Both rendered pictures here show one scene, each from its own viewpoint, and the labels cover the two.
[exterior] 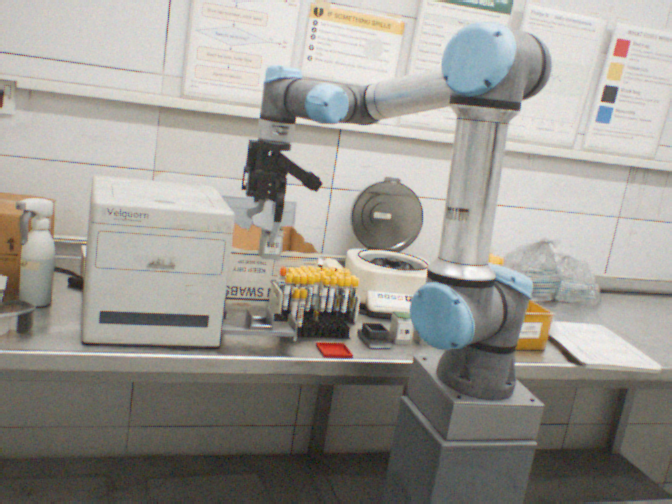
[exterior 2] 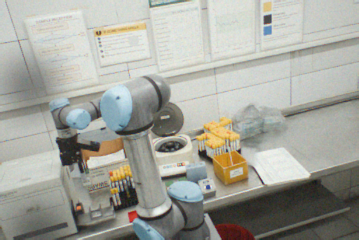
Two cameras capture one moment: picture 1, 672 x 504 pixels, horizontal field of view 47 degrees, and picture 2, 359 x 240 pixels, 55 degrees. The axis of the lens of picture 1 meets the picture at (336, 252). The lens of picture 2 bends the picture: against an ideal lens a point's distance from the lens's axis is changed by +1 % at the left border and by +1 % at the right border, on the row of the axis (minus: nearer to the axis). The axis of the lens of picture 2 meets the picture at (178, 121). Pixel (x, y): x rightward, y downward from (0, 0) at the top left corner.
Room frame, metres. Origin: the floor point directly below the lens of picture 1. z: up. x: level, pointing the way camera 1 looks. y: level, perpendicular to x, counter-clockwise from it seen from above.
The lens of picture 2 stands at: (0.40, -0.46, 1.85)
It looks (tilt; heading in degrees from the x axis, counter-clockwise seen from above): 23 degrees down; 8
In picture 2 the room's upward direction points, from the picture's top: 9 degrees counter-clockwise
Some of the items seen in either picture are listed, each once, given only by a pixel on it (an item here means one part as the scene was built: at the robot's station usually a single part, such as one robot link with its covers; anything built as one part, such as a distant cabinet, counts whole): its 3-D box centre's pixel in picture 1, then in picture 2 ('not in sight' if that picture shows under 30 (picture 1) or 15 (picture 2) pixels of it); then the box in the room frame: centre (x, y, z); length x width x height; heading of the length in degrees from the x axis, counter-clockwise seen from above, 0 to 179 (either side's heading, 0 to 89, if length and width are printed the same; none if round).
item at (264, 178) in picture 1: (267, 170); (70, 149); (1.60, 0.17, 1.26); 0.09 x 0.08 x 0.12; 108
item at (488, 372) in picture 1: (480, 357); (188, 227); (1.39, -0.30, 1.00); 0.15 x 0.15 x 0.10
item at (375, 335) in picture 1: (374, 334); not in sight; (1.74, -0.12, 0.89); 0.09 x 0.05 x 0.04; 20
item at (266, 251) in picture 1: (270, 242); (86, 178); (1.61, 0.14, 1.11); 0.05 x 0.04 x 0.06; 18
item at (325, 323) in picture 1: (313, 308); (125, 191); (1.74, 0.03, 0.93); 0.17 x 0.09 x 0.11; 110
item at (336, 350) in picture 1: (334, 350); (135, 215); (1.63, -0.03, 0.88); 0.07 x 0.07 x 0.01; 20
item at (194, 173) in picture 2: not in sight; (196, 173); (1.87, -0.31, 0.92); 0.10 x 0.07 x 0.10; 102
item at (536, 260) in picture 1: (528, 265); (245, 118); (2.40, -0.61, 0.97); 0.26 x 0.17 x 0.19; 123
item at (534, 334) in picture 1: (513, 322); (230, 167); (1.90, -0.48, 0.93); 0.13 x 0.13 x 0.10; 24
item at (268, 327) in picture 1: (249, 322); (90, 214); (1.60, 0.16, 0.92); 0.21 x 0.07 x 0.05; 110
